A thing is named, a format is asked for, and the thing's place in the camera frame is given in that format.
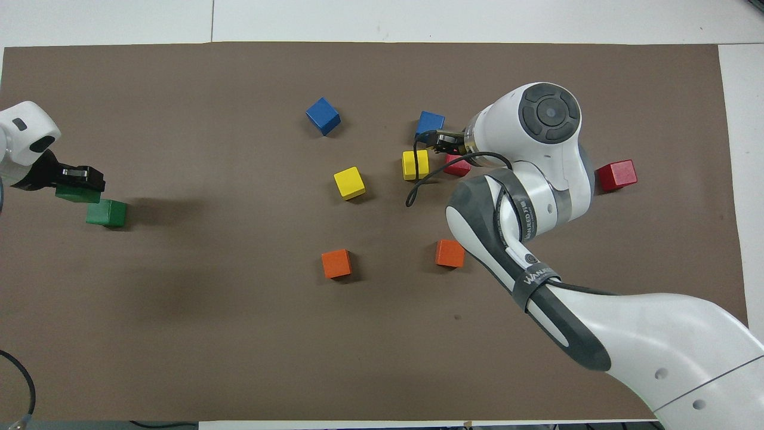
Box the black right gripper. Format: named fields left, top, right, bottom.
left=434, top=127, right=473, bottom=157

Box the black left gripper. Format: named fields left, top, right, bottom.
left=11, top=149, right=106, bottom=193

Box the green wooden block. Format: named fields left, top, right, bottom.
left=55, top=185, right=101, bottom=204
left=85, top=199, right=128, bottom=228

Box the red wooden block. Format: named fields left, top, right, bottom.
left=596, top=159, right=638, bottom=192
left=443, top=154, right=472, bottom=177

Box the blue wooden block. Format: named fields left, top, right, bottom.
left=306, top=97, right=341, bottom=136
left=415, top=110, right=446, bottom=143

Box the yellow wooden block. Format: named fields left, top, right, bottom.
left=402, top=150, right=430, bottom=181
left=333, top=167, right=366, bottom=201

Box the orange wooden block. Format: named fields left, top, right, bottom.
left=321, top=249, right=352, bottom=280
left=435, top=239, right=466, bottom=268

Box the brown table mat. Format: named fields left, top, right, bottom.
left=0, top=42, right=760, bottom=422

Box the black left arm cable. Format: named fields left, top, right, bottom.
left=0, top=350, right=37, bottom=429

